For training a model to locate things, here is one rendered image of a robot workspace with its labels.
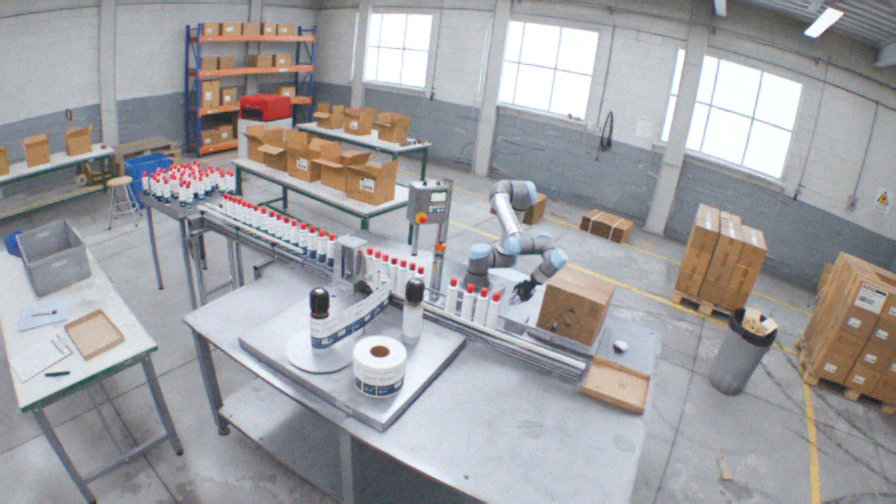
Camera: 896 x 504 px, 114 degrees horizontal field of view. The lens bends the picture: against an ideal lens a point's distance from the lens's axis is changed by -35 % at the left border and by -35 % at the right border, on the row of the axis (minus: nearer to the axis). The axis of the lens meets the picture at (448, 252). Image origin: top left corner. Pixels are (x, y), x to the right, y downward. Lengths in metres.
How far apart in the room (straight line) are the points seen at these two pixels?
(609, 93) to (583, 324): 5.37
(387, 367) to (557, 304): 0.93
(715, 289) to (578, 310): 3.05
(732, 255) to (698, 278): 0.45
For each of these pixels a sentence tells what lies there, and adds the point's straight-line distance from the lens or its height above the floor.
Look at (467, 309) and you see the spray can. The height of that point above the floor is 0.97.
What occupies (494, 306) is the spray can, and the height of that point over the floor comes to 1.03.
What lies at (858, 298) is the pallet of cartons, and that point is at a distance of 4.51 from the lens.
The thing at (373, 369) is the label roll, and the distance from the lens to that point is 1.65.
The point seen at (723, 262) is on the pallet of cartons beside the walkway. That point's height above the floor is 0.61.
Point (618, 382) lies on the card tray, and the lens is 2.15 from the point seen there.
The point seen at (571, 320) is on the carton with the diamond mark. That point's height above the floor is 0.98.
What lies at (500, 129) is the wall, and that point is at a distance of 7.90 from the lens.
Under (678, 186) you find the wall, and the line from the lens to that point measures 7.09.
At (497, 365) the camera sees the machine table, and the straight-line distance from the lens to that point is 2.04.
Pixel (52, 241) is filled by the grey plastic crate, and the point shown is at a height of 0.89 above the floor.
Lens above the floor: 2.09
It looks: 25 degrees down
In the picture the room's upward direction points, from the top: 7 degrees clockwise
